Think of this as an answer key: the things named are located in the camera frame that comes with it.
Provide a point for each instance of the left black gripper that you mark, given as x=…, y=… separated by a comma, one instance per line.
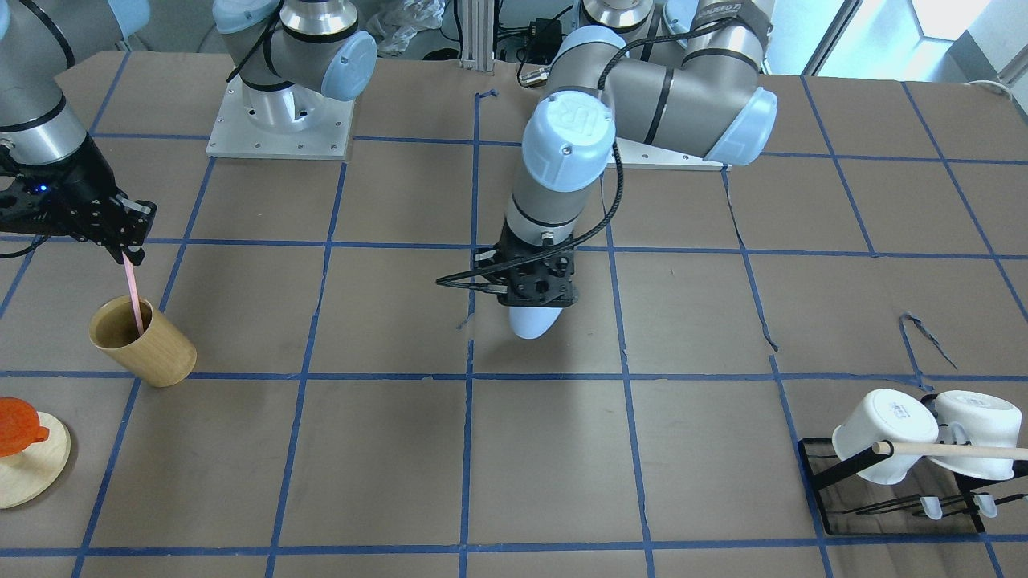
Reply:
x=487, y=261

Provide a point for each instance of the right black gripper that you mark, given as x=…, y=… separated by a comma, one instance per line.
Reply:
x=83, y=189

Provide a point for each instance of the light blue cup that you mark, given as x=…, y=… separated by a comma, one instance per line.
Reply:
x=532, y=322

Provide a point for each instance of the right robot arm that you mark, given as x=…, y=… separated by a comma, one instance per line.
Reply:
x=41, y=39

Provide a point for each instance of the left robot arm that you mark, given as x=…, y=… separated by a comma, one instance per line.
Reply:
x=682, y=76

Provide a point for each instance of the bamboo cup holder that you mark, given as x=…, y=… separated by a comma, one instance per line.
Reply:
x=160, y=355

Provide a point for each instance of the orange mug on tree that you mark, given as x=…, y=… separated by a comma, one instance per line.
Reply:
x=20, y=426

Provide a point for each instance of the wooden mug tree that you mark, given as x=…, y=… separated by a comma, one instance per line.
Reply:
x=26, y=475

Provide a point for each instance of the white mug front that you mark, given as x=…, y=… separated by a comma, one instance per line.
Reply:
x=884, y=415

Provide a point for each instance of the white mug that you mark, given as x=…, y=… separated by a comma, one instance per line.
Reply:
x=981, y=420
x=884, y=415

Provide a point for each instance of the wooden rack rod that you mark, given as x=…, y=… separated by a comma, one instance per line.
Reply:
x=888, y=448

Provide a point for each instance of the white mug rear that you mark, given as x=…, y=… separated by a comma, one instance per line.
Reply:
x=981, y=420

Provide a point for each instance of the black mug rack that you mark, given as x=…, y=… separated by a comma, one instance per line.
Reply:
x=869, y=494

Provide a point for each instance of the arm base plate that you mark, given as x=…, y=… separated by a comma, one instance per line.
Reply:
x=636, y=155
x=293, y=123

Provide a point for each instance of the aluminium frame post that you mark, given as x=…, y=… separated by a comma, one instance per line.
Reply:
x=477, y=20

